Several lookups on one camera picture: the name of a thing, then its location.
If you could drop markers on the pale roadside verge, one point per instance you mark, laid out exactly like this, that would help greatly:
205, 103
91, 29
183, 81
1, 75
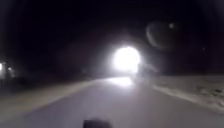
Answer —
36, 98
196, 88

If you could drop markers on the grey asphalt road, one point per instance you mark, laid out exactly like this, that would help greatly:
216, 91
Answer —
116, 106

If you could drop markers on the robot's own part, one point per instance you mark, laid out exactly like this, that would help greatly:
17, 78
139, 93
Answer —
97, 124

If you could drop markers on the vehicle with bright headlights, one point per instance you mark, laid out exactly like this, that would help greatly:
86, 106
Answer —
126, 60

